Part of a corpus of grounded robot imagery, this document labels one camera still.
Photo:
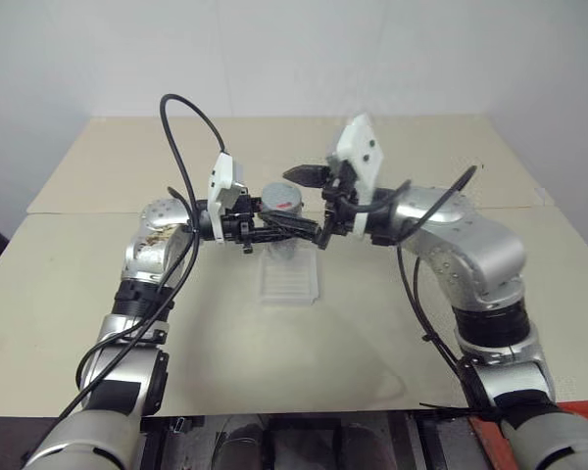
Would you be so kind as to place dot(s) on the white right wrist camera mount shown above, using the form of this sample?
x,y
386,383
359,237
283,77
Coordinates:
x,y
360,147

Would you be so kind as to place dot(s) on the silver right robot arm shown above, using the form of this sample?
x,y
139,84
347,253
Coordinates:
x,y
490,249

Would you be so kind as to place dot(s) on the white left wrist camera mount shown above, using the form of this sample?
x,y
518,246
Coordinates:
x,y
223,181

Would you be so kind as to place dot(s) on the grey jar lid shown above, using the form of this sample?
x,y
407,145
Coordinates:
x,y
281,196

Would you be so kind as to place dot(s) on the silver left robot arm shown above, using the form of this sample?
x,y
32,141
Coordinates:
x,y
147,245

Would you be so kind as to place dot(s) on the red panel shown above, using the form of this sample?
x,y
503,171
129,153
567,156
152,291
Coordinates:
x,y
492,445

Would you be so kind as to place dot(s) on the clear plastic box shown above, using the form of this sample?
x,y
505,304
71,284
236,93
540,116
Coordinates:
x,y
289,286

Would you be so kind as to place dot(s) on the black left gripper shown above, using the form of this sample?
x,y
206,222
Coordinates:
x,y
240,222

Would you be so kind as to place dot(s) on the clear plastic jar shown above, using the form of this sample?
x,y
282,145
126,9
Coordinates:
x,y
284,249

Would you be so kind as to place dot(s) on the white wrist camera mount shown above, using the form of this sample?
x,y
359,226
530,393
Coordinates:
x,y
223,181
360,147

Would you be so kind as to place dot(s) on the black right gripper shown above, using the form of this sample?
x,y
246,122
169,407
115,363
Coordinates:
x,y
340,198

